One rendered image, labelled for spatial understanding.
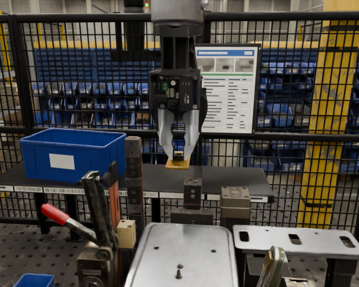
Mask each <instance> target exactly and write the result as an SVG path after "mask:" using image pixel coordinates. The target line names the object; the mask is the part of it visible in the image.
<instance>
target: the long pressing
mask: <svg viewBox="0 0 359 287"><path fill-rule="evenodd" d="M155 247H158V249H155ZM212 250H215V252H212ZM178 264H182V266H183V268H181V269H180V271H181V277H182V278H180V279H177V278H176V276H177V270H178V269H179V268H177V267H178ZM123 287H240V286H239V277H238V268H237V263H236V254H235V246H234V237H233V234H232V232H231V231H230V230H229V229H227V228H225V227H222V226H218V225H198V224H176V223H155V222H151V223H149V224H147V225H146V226H145V227H144V230H143V232H142V235H141V238H140V241H139V243H138V246H137V249H136V251H135V254H134V256H133V260H132V262H131V265H130V267H129V270H128V273H127V276H126V278H125V281H124V284H123Z"/></svg>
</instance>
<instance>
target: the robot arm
mask: <svg viewBox="0 0 359 287"><path fill-rule="evenodd" d="M207 7H208V1H203V0H151V20H152V23H154V24H156V25H155V26H153V35H155V36H161V68H160V69H155V70H153V71H150V72H149V99H150V103H149V106H150V112H151V115H152V117H153V119H154V121H155V123H156V126H157V133H158V136H159V138H160V145H161V146H162V147H163V149H164V151H165V153H166V154H167V156H168V157H169V158H170V160H174V149H175V146H174V144H173V136H174V133H173V130H172V124H173V122H174V120H175V112H174V111H172V110H171V109H179V110H185V112H184V113H183V123H184V125H185V126H186V132H185V135H184V139H185V146H184V147H183V160H184V161H186V160H187V159H188V158H189V156H190V155H191V153H192V152H193V150H194V147H195V144H196V143H197V139H198V137H199V134H200V131H201V127H202V125H203V122H204V120H205V118H206V115H207V110H208V102H207V96H206V90H207V88H206V87H204V88H202V87H201V80H202V79H203V76H202V75H201V69H198V68H197V60H196V54H195V44H194V39H193V38H189V36H200V35H202V26H199V24H201V23H202V22H203V10H202V9H201V8H207ZM154 83H156V87H154Z"/></svg>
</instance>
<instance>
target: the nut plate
mask: <svg viewBox="0 0 359 287"><path fill-rule="evenodd" d="M190 157H191V155H190V156H189V158H188V159H187V160H186V161H184V160H183V152H182V151H175V152H174V160H170V158H168V161H167V163H166V166H165V168H166V169H169V170H188V169H189V163H190Z"/></svg>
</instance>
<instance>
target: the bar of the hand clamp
mask: <svg viewBox="0 0 359 287"><path fill-rule="evenodd" d="M113 181H114V180H113V175H112V173H110V172H105V174H104V175H103V177H101V176H100V173H99V171H89V172H87V173H86V175H85V176H83V177H82V178H81V180H79V181H77V185H78V186H82V187H83V189H84V193H85V197H86V200H87V204H88V208H89V212H90V215H91V219H92V223H93V227H94V230H95V234H96V238H97V243H98V245H99V247H102V246H105V247H110V249H111V250H112V251H116V250H117V249H118V247H117V243H116V238H115V234H114V231H113V227H112V222H111V217H110V214H109V210H108V206H107V201H106V198H105V193H104V189H103V185H102V183H103V184H104V186H105V187H106V188H109V187H112V185H113ZM110 241H111V242H112V243H113V247H112V248H111V244H110Z"/></svg>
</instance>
